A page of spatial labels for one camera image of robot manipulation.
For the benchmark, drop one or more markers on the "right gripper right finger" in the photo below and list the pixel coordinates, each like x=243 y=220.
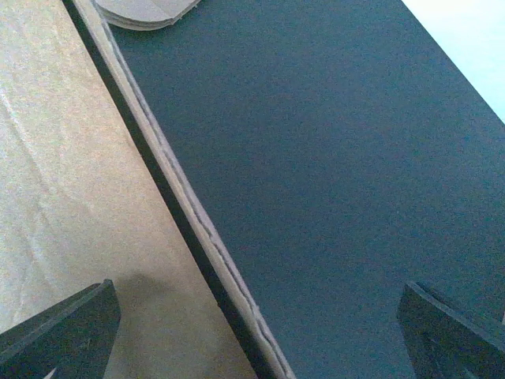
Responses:
x=445 y=339

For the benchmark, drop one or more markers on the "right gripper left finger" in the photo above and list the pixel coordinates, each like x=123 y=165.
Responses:
x=72 y=339

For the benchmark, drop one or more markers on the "cardboard box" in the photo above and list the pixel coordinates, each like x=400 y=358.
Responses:
x=91 y=190

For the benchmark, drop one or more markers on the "stack of flat cardboard blanks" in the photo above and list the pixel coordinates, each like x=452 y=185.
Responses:
x=144 y=15

